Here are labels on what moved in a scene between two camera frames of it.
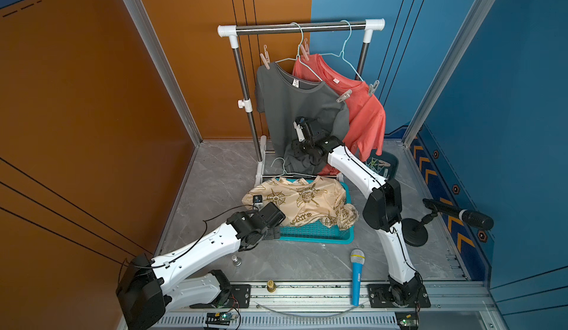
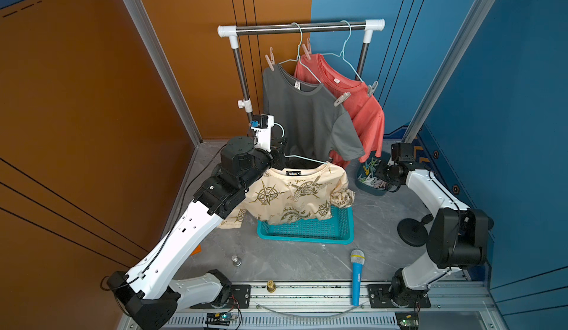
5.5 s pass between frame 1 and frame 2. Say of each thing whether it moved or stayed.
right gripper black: moved
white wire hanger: moved
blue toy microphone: stayed
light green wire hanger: stayed
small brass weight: stayed
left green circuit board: stayed
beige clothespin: moved
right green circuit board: stayed
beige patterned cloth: moved
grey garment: moved
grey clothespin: stayed
